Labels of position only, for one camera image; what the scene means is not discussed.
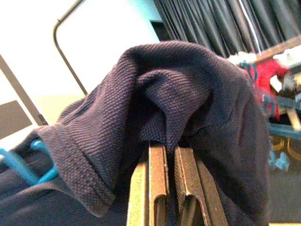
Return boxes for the red hanging garment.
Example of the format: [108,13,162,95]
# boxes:
[246,58,289,120]

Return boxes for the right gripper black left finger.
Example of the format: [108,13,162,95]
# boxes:
[126,140,170,226]

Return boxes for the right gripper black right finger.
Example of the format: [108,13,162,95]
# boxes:
[174,144,229,226]

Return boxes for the dark pleated curtain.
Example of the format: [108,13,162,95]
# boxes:
[154,0,301,58]

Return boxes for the blue plastic clothes hanger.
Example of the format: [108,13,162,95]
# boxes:
[0,139,59,186]

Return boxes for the dark bent metal tube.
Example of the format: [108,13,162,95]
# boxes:
[53,0,89,96]

